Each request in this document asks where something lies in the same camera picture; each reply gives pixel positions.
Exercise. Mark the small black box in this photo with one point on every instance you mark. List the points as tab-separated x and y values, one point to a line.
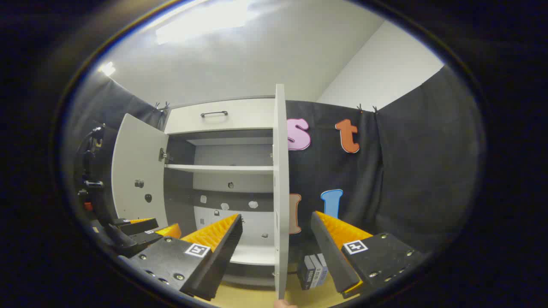
305	273

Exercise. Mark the white cabinet shelf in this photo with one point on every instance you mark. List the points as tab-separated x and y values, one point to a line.
222	168
257	255

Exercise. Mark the metal door hinge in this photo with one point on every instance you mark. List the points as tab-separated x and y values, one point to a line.
162	155

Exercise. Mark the white cabinet drawer front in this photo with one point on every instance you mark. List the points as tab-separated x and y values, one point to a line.
248	114

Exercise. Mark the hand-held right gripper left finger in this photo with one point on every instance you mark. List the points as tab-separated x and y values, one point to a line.
227	248

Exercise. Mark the white door with cat sticker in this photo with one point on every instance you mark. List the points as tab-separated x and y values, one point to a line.
281	171

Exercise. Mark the white door with camera sticker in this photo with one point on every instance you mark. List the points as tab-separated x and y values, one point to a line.
137	162

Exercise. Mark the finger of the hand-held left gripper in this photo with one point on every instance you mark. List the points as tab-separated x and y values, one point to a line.
141	241
141	226

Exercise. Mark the small blue box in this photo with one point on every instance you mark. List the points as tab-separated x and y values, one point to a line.
323	266

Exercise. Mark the white cabinet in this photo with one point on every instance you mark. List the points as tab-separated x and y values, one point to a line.
180	184

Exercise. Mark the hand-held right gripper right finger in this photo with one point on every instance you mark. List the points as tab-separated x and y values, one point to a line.
327	248

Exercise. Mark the small ceiling light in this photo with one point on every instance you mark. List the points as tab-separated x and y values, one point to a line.
107	68

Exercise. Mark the ceiling light panel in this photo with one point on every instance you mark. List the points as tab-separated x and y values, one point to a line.
201	21

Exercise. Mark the dark equipment stand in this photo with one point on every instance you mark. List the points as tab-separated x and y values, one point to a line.
89	171

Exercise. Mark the small grey box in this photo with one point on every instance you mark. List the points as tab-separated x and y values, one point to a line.
316	270

